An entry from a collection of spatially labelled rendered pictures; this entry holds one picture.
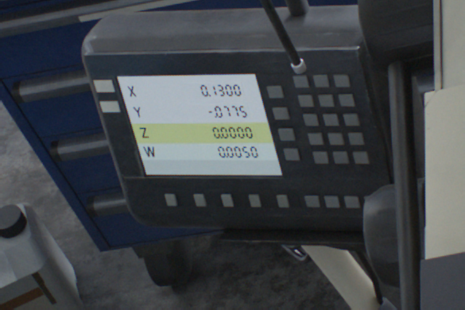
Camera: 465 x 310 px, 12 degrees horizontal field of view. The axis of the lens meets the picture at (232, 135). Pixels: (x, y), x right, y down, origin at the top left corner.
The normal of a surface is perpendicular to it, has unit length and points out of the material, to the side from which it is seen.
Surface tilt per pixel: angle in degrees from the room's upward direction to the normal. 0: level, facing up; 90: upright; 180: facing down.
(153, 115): 70
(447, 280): 0
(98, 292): 0
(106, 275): 0
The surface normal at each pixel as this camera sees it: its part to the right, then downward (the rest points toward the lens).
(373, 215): -0.71, -0.35
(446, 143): -0.36, -0.63
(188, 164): -0.39, 0.51
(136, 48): -0.42, -0.42
